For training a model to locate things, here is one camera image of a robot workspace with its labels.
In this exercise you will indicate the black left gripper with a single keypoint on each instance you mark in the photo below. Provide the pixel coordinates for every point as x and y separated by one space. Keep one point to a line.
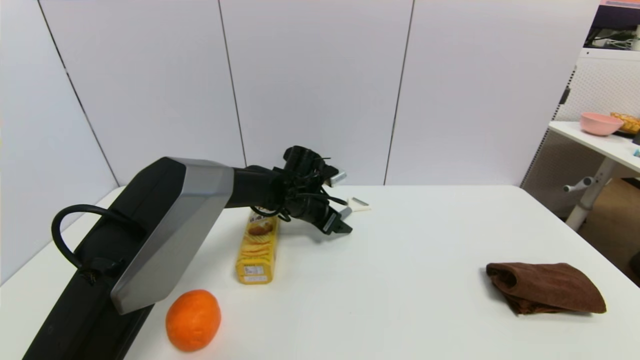
310 210

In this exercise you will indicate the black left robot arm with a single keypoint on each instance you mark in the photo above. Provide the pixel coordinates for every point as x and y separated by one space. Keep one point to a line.
150 225

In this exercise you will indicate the yellow potato chips box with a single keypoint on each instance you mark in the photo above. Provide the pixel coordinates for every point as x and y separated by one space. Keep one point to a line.
256 250

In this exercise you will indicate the orange fruit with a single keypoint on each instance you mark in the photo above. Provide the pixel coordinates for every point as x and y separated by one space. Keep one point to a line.
192 320

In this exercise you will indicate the folded brown towel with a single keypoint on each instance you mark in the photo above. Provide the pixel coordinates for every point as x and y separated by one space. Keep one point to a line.
550 287

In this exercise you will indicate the white height adjustable desk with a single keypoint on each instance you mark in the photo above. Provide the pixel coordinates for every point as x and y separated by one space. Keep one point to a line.
600 145

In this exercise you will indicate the pink bowl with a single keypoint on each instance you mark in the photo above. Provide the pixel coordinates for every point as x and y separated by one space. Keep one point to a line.
600 125

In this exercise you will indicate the white pegboard panel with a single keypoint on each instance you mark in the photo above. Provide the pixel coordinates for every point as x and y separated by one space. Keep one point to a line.
600 85

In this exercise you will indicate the yellow woven basket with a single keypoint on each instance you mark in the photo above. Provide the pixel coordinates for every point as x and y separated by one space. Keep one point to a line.
630 122

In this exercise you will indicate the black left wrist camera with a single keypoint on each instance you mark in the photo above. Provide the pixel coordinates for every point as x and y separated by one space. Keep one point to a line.
305 162

